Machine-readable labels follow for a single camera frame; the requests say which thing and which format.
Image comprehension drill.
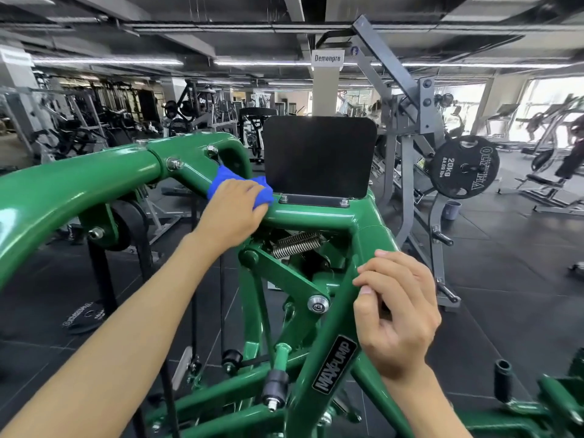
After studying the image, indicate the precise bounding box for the person's right forearm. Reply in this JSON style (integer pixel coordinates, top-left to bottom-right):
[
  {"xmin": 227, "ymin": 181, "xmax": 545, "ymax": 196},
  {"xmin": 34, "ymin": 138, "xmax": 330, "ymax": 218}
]
[{"xmin": 382, "ymin": 364, "xmax": 473, "ymax": 438}]

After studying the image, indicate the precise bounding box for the black square machine pad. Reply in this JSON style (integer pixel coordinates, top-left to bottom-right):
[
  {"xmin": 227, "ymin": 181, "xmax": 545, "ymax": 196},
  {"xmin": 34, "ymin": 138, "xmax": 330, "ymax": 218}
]
[{"xmin": 263, "ymin": 116, "xmax": 378, "ymax": 200}]

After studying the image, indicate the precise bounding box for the black padded gym machine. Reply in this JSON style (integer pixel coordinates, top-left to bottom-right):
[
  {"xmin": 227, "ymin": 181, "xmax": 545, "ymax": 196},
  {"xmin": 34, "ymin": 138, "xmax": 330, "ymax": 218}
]
[{"xmin": 238, "ymin": 107, "xmax": 278, "ymax": 161}]

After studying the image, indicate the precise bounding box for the person's left forearm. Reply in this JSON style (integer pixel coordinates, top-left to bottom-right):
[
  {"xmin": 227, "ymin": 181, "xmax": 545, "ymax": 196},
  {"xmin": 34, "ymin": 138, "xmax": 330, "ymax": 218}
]
[{"xmin": 0, "ymin": 232, "xmax": 229, "ymax": 438}]

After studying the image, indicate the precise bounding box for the blue cleaning cloth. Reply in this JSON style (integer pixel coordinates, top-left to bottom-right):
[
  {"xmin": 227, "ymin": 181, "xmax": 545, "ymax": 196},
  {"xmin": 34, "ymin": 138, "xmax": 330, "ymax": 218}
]
[{"xmin": 207, "ymin": 165, "xmax": 274, "ymax": 209}]

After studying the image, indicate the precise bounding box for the grey rack gym machine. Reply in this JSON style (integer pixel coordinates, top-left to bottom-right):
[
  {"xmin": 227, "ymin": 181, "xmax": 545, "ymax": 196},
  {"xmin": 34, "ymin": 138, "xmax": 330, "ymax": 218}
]
[{"xmin": 0, "ymin": 86, "xmax": 110, "ymax": 165}]

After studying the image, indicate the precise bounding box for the black weight plate with ring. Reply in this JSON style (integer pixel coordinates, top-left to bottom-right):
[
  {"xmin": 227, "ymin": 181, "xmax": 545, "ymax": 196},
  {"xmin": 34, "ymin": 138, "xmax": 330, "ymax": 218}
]
[{"xmin": 61, "ymin": 300, "xmax": 106, "ymax": 335}]

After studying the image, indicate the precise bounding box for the small black weight plate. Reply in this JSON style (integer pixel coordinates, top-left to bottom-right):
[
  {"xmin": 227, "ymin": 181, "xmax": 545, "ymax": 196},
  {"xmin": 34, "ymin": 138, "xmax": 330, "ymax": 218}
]
[{"xmin": 530, "ymin": 149, "xmax": 556, "ymax": 173}]

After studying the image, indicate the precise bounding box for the grey plate-loaded gym machine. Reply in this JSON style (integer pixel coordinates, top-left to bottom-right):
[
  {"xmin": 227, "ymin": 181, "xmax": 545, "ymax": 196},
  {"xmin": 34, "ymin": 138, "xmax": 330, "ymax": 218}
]
[{"xmin": 315, "ymin": 14, "xmax": 461, "ymax": 313}]

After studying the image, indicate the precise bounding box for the grey workout bench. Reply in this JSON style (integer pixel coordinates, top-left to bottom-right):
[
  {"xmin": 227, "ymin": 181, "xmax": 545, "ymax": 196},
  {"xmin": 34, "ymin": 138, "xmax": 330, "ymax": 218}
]
[{"xmin": 497, "ymin": 173, "xmax": 584, "ymax": 217}]

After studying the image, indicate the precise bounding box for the grey treadmill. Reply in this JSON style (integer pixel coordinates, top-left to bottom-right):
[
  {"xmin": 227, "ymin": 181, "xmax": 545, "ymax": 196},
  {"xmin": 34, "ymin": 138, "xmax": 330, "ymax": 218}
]
[{"xmin": 485, "ymin": 103, "xmax": 522, "ymax": 143}]

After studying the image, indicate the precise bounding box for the white column sign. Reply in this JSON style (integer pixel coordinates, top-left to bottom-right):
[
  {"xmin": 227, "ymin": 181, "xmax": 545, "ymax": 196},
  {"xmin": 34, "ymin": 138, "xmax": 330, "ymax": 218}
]
[{"xmin": 311, "ymin": 50, "xmax": 346, "ymax": 69}]

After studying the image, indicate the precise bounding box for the metal coil spring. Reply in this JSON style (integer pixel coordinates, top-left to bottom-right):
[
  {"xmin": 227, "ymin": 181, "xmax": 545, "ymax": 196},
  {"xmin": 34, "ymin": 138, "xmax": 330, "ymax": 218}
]
[{"xmin": 272, "ymin": 231, "xmax": 323, "ymax": 259}]

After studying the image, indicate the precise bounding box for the black printed weight plate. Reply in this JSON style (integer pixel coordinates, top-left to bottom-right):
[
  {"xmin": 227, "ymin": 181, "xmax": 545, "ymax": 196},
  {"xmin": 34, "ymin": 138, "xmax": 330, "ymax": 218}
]
[{"xmin": 429, "ymin": 135, "xmax": 500, "ymax": 200}]

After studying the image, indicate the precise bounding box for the grey elliptical trainer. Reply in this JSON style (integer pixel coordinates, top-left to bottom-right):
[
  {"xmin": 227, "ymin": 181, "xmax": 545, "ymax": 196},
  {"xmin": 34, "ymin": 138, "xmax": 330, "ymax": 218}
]
[{"xmin": 524, "ymin": 95, "xmax": 584, "ymax": 153}]

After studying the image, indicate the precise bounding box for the ceiling light strip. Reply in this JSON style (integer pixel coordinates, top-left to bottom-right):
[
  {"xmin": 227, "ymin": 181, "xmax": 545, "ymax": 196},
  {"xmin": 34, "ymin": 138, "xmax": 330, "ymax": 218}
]
[
  {"xmin": 401, "ymin": 61, "xmax": 572, "ymax": 70},
  {"xmin": 214, "ymin": 59, "xmax": 312, "ymax": 67},
  {"xmin": 32, "ymin": 57, "xmax": 184, "ymax": 67}
]

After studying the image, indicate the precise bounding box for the green gym machine frame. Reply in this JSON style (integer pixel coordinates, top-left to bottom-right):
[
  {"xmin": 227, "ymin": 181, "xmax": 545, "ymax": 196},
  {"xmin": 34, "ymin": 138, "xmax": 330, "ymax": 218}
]
[{"xmin": 0, "ymin": 131, "xmax": 584, "ymax": 438}]

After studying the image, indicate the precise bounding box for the person's right hand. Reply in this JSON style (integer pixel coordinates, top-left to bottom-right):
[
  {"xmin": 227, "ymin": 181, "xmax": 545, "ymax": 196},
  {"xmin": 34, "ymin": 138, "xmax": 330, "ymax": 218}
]
[{"xmin": 352, "ymin": 249, "xmax": 442, "ymax": 384}]

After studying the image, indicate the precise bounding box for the person's left hand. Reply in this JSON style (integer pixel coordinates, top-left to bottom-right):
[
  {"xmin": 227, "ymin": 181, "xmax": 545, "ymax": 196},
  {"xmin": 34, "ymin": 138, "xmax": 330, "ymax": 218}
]
[{"xmin": 194, "ymin": 179, "xmax": 270, "ymax": 257}]

